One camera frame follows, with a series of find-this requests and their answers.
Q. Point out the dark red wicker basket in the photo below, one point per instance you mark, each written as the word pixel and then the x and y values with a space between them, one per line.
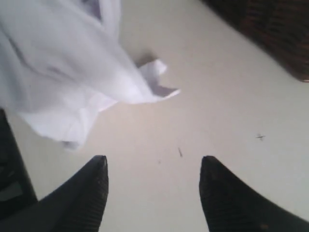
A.
pixel 280 27

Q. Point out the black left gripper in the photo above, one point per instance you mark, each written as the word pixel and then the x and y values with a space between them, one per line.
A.
pixel 16 190

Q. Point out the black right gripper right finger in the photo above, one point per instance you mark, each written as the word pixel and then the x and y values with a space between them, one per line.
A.
pixel 230 205

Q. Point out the white t-shirt with red lettering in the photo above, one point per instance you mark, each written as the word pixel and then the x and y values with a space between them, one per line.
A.
pixel 61 64

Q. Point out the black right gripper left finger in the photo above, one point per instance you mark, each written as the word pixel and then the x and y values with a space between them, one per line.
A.
pixel 76 206

